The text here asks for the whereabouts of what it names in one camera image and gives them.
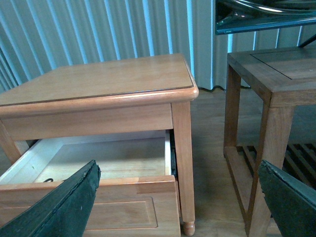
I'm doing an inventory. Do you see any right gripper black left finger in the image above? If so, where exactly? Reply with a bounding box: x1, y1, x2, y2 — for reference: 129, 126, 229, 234
0, 160, 101, 237

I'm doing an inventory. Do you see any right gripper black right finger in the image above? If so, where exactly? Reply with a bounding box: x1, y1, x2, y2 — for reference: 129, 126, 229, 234
258, 160, 316, 237

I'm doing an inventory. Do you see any wooden drawer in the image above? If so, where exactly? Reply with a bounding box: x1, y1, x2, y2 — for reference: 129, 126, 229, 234
0, 130, 180, 237

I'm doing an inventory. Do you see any light wooden nightstand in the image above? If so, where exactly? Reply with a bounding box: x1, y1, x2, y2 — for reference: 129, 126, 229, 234
0, 54, 198, 236

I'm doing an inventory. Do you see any dark wooden side table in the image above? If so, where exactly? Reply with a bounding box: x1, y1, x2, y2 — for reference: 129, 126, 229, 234
223, 47, 316, 237

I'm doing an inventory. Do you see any pale pleated curtain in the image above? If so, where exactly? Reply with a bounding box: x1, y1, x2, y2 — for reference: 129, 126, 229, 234
0, 0, 316, 91

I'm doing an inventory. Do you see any glass table top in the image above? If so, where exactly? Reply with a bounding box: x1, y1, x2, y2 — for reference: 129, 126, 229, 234
215, 0, 316, 35

